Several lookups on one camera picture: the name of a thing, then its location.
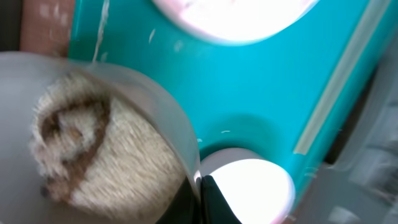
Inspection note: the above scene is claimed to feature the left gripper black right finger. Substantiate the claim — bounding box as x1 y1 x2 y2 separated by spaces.
201 175 241 224

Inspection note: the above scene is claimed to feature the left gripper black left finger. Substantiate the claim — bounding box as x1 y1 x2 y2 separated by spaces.
156 179 201 224

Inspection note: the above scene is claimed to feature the grey bowl with rice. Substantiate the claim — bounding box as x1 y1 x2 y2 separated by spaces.
1 52 201 223

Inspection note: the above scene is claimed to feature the grey dishwasher rack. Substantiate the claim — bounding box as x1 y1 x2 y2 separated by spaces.
287 37 397 224

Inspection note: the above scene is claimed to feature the small pink bowl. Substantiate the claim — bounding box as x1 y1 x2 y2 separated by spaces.
200 148 295 224

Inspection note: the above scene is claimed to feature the teal plastic tray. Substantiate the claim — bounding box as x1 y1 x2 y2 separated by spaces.
67 0 398 209

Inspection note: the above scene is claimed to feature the large white plate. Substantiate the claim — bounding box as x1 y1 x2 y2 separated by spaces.
152 0 318 45

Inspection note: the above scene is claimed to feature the black plastic tray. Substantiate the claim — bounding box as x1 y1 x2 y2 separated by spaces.
0 0 22 52

